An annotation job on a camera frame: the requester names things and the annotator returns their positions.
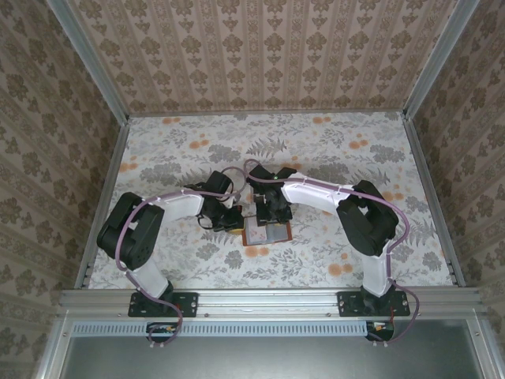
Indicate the brown leather card holder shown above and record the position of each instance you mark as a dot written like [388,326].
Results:
[289,233]

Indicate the aluminium lower frame strut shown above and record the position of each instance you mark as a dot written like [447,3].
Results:
[55,351]
[485,351]

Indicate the aluminium frame post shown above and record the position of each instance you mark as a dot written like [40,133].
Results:
[438,59]
[90,63]

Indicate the aluminium mounting rail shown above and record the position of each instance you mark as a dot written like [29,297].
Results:
[268,302]

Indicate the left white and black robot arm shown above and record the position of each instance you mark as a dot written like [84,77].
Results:
[177,203]

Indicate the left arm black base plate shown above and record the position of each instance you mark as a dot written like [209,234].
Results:
[189,304]

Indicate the grey credit card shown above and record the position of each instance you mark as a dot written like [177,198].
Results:
[277,235]

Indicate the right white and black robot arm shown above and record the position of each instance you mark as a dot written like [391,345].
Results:
[311,195]

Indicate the grey metal panel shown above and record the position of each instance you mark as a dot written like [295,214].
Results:
[268,359]

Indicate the aluminium table side rail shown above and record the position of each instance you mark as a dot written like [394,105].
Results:
[102,205]
[434,197]

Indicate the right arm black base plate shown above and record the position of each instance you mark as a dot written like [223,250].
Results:
[347,306]

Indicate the pink floral credit card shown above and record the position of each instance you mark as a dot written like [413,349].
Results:
[255,236]

